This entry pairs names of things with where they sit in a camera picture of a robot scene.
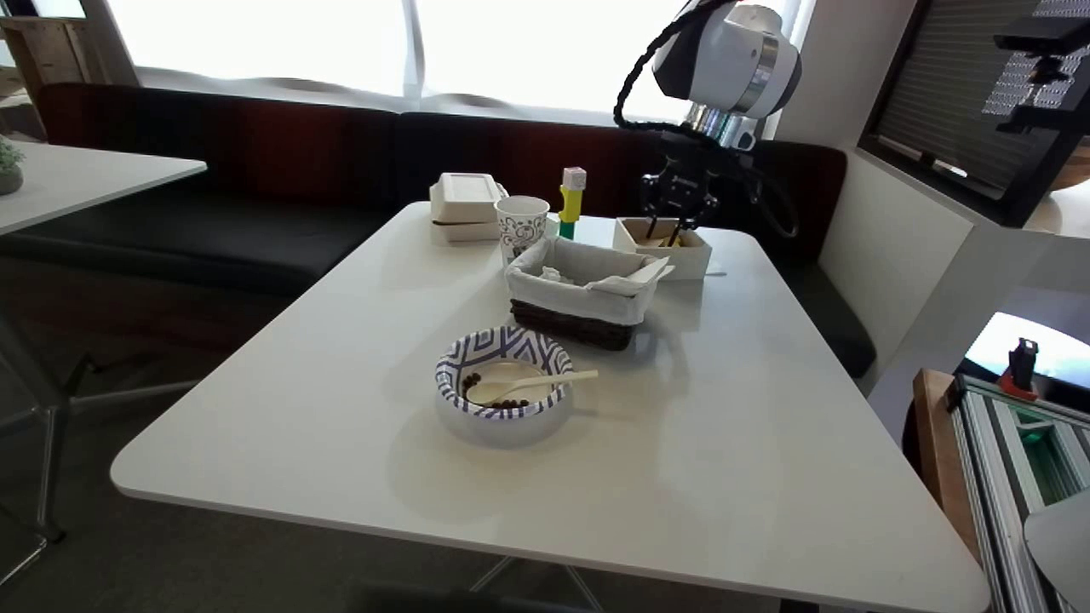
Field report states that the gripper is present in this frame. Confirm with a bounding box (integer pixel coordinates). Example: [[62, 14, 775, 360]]
[[640, 152, 721, 249]]

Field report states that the small white square box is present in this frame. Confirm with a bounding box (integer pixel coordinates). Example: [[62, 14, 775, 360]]
[[611, 216, 714, 281]]

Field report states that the black and white patterned bowl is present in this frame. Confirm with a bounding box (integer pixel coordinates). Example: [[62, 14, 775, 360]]
[[433, 326, 577, 450]]

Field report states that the wicker basket with white liner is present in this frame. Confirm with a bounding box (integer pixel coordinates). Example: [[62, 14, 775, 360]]
[[504, 236, 676, 352]]

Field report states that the patterned paper cup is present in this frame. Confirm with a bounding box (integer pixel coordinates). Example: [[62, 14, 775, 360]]
[[494, 195, 552, 266]]

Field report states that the stack of white takeout containers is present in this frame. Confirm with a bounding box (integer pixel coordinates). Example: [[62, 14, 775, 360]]
[[428, 172, 511, 247]]

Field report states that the wooden spoon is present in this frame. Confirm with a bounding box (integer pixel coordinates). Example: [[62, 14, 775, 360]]
[[466, 369, 600, 407]]

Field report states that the heap of brown beans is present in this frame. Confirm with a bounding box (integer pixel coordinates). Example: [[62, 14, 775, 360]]
[[460, 371, 531, 410]]

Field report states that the window with blinds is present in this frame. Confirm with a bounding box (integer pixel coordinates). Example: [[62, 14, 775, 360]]
[[857, 0, 1090, 229]]

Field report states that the bright window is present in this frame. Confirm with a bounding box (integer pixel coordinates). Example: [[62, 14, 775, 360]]
[[102, 0, 818, 129]]

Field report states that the dark bench sofa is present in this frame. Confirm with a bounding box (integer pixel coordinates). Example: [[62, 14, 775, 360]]
[[0, 82, 879, 381]]

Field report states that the red and black clamp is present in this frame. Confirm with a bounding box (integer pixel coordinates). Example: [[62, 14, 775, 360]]
[[1000, 337, 1042, 402]]

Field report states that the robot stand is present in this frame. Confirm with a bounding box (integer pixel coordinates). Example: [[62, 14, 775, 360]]
[[909, 366, 1090, 613]]

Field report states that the white side table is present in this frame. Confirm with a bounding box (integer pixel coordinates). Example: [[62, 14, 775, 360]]
[[0, 140, 209, 588]]

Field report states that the wooden shelf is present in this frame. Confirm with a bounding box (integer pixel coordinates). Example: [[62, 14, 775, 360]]
[[0, 14, 110, 96]]

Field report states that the small potted plant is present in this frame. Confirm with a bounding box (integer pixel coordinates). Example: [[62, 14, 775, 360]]
[[0, 135, 26, 197]]

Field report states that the light panel on mount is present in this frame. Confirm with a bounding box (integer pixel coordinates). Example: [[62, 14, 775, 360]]
[[979, 0, 1090, 137]]

